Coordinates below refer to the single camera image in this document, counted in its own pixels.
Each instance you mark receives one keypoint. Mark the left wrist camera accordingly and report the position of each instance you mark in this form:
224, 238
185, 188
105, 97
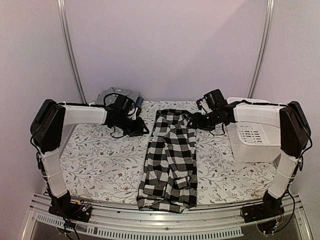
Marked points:
124, 105

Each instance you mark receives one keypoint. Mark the black white checkered shirt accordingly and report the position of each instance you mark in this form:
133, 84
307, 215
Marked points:
169, 180

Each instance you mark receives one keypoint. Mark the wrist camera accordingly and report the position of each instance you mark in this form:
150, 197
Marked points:
124, 105
213, 98

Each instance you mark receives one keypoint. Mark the white plastic basket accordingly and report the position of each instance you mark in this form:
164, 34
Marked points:
256, 135

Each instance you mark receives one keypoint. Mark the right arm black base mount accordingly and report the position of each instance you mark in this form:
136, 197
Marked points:
252, 212

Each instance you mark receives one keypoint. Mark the grey polo shirt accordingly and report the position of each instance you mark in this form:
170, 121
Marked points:
107, 97

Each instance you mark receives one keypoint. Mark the floral patterned table cloth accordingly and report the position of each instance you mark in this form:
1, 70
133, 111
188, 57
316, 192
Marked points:
102, 164

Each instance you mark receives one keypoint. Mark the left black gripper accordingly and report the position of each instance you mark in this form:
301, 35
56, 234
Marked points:
139, 129

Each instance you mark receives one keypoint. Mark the aluminium front rail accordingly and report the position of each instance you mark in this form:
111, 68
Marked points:
120, 221

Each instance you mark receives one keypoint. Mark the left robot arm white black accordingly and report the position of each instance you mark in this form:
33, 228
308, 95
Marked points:
47, 128

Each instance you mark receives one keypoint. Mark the aluminium frame post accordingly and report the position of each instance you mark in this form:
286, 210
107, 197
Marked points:
270, 4
62, 12

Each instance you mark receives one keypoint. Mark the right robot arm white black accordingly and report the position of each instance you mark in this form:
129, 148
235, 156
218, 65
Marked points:
295, 141

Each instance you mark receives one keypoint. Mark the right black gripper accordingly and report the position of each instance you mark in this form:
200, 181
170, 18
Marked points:
197, 122

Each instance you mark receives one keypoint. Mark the right aluminium frame post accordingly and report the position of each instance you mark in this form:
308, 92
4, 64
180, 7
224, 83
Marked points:
270, 4

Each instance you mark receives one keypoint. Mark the blue checkered shirt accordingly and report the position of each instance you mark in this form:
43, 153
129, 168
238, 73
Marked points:
139, 102

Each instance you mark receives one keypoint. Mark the left aluminium frame post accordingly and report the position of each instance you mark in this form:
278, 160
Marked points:
62, 12

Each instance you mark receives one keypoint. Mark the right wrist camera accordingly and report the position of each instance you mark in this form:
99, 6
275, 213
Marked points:
213, 98

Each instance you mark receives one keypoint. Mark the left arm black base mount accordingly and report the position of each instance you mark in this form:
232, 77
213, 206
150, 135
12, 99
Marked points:
70, 210

